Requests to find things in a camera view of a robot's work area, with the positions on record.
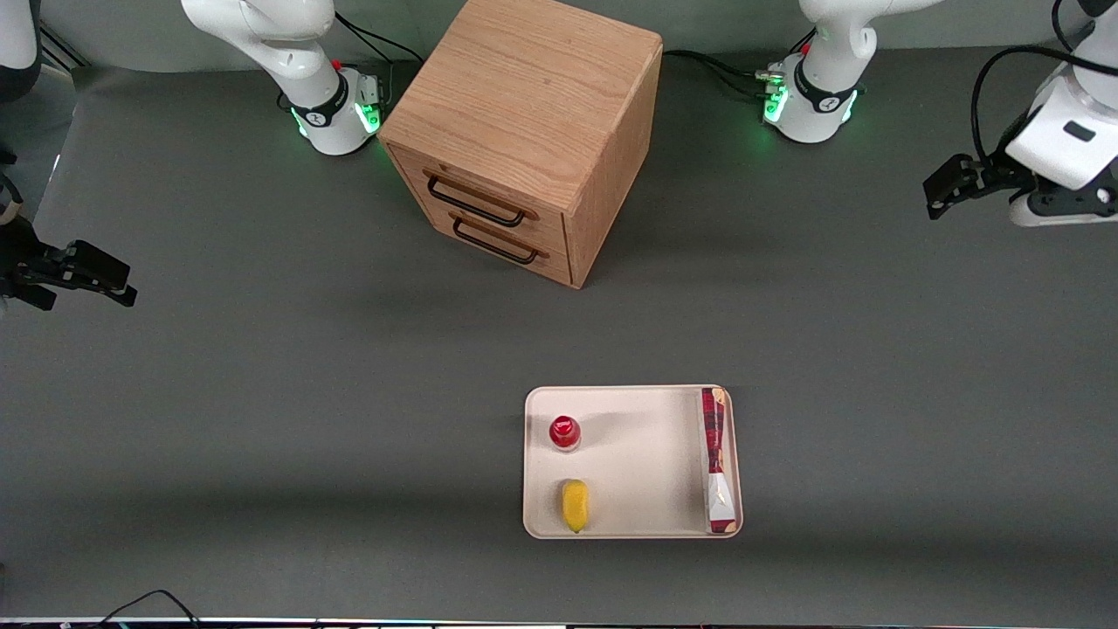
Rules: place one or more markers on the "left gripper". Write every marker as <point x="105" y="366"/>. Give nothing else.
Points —
<point x="994" y="174"/>

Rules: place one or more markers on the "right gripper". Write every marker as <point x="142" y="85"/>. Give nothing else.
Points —
<point x="19" y="259"/>

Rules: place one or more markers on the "red tartan cookie box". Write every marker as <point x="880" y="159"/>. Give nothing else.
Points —
<point x="714" y="437"/>

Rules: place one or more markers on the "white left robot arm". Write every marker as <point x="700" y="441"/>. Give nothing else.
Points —
<point x="1066" y="131"/>

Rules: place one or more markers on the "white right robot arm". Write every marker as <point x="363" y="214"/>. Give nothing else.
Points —
<point x="306" y="96"/>

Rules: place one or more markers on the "beige plastic tray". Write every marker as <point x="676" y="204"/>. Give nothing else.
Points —
<point x="646" y="472"/>

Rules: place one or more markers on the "dark gray table mat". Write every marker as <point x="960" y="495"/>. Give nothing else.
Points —
<point x="262" y="393"/>

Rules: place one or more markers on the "wide wooden drawer front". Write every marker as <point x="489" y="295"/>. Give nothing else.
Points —
<point x="489" y="188"/>

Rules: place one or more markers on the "narrow wooden drawer front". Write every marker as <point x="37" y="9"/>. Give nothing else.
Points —
<point x="524" y="262"/>

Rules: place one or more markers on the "wooden drawer cabinet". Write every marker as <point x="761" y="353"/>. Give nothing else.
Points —
<point x="533" y="87"/>

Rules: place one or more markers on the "red capped small bottle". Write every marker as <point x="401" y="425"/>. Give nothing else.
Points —
<point x="565" y="432"/>

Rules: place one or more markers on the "yellow toy fruit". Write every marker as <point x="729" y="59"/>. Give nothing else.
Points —
<point x="575" y="505"/>

